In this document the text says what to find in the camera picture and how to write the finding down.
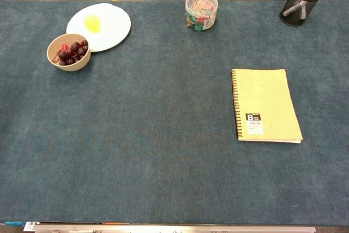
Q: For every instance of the spiral notebook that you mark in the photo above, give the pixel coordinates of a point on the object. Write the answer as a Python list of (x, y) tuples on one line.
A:
[(267, 99)]

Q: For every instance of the blue felt table mat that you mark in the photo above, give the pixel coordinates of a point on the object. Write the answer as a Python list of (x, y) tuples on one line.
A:
[(163, 107)]

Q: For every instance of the clear jar of binder clips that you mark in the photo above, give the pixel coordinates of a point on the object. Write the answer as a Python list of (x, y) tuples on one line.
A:
[(201, 12)]

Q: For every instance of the white round plate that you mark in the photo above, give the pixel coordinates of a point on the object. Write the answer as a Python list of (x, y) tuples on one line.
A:
[(114, 28)]

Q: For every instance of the beige round bowl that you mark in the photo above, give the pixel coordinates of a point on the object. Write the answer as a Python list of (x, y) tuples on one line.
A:
[(69, 68)]

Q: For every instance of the yellow round fruit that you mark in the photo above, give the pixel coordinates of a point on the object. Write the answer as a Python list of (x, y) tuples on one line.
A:
[(92, 23)]

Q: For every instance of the bunch of dark red grapes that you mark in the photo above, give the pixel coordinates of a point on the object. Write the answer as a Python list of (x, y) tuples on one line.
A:
[(72, 50)]

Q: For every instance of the black and red object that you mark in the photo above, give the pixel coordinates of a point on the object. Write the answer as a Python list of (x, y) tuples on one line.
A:
[(297, 18)]

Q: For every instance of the aluminium rail profile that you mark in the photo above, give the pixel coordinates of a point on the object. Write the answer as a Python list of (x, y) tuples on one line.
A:
[(174, 229)]

